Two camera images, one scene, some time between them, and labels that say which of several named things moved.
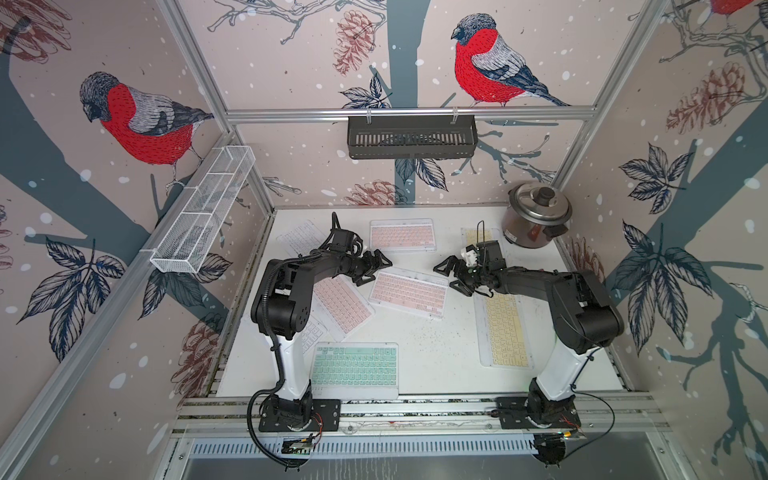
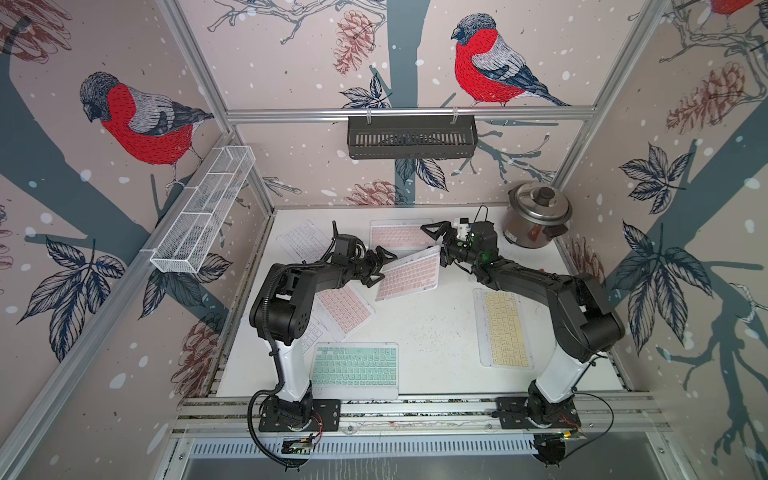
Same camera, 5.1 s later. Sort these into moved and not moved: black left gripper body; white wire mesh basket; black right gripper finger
Moved: black right gripper finger
Not moved: black left gripper body; white wire mesh basket
